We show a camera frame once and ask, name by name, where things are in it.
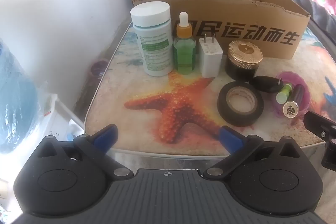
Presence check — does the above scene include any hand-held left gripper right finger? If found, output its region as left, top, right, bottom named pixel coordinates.
left=204, top=125, right=303, bottom=180

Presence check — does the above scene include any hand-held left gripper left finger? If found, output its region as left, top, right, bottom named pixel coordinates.
left=35, top=124, right=133, bottom=180

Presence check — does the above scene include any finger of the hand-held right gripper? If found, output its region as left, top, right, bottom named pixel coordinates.
left=303, top=111, right=336, bottom=169

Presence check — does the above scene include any black tape roll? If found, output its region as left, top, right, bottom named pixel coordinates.
left=217, top=81, right=264, bottom=127

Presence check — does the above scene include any white charger plug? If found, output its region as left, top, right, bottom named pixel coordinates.
left=197, top=33, right=223, bottom=79

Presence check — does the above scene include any brown cardboard box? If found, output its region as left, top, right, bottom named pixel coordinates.
left=132, top=0, right=311, bottom=60

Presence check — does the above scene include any black tube gold cap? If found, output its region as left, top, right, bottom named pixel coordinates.
left=283, top=84, right=305, bottom=119

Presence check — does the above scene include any green lip balm tube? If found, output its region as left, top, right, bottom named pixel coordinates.
left=276, top=83, right=293, bottom=104

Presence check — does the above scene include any white box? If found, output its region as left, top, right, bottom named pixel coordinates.
left=39, top=93, right=86, bottom=147

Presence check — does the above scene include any pink plastic lid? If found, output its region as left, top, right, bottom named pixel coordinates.
left=273, top=71, right=310, bottom=116

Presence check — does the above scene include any black oval object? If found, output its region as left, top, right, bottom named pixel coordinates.
left=249, top=76, right=284, bottom=94

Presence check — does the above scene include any black jar gold lid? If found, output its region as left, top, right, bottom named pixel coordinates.
left=225, top=40, right=264, bottom=82

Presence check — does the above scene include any green dropper bottle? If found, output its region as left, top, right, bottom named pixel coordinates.
left=173, top=12, right=197, bottom=75

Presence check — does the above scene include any blue plastic bag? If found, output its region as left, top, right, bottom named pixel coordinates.
left=0, top=38, right=40, bottom=153

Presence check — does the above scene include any white bottle green label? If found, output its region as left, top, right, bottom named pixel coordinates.
left=130, top=1, right=174, bottom=77

